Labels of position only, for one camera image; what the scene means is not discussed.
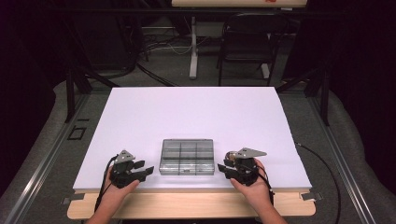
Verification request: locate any metal floor rail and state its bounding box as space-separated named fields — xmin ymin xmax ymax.
xmin=4 ymin=92 xmax=92 ymax=224
xmin=306 ymin=96 xmax=377 ymax=224

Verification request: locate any bundle of floor cables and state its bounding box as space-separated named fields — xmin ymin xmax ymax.
xmin=141 ymin=31 xmax=213 ymax=58

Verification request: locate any person's right hand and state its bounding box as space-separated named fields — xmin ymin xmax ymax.
xmin=229 ymin=158 xmax=273 ymax=212

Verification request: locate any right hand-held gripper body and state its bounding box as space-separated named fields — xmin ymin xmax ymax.
xmin=229 ymin=147 xmax=268 ymax=187

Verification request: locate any clear plastic compartment box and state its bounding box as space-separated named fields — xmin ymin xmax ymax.
xmin=159 ymin=138 xmax=216 ymax=176

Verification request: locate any hand-held gripper cable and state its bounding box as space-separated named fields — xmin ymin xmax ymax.
xmin=256 ymin=164 xmax=276 ymax=206
xmin=93 ymin=154 xmax=120 ymax=213

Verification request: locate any light wooden table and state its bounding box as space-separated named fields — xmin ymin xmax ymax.
xmin=66 ymin=188 xmax=317 ymax=220

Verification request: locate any person's left hand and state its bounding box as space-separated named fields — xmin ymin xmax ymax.
xmin=98 ymin=167 xmax=141 ymax=215

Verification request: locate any right hand-held gripper cable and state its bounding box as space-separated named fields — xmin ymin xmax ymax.
xmin=256 ymin=164 xmax=276 ymax=206

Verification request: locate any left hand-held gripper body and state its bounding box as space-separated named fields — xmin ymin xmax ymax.
xmin=109 ymin=149 xmax=147 ymax=189

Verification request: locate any thick black floor cable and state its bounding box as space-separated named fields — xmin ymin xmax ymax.
xmin=135 ymin=62 xmax=180 ymax=88

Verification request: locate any left hand-held gripper cable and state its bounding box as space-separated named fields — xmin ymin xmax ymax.
xmin=93 ymin=154 xmax=120 ymax=213

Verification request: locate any black folding chair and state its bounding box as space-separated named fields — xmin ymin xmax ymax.
xmin=217 ymin=12 xmax=289 ymax=87

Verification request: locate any black metal frame stand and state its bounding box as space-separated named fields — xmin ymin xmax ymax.
xmin=275 ymin=66 xmax=331 ymax=127
xmin=64 ymin=60 xmax=120 ymax=124

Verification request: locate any thin black floor cable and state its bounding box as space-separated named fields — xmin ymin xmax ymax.
xmin=294 ymin=142 xmax=342 ymax=224

